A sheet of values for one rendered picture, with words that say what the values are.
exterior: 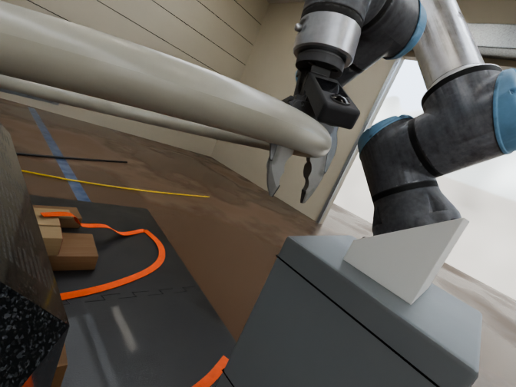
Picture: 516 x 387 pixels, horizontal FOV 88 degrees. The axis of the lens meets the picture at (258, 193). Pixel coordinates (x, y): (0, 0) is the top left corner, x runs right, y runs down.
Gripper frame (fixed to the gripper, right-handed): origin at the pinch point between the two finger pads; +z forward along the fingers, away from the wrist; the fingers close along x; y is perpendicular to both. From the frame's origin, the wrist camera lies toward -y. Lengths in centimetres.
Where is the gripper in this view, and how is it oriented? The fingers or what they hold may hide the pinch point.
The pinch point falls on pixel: (290, 192)
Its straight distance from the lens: 41.2
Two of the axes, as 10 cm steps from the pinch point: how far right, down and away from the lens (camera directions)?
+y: -1.8, -1.9, 9.6
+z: -2.4, 9.6, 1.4
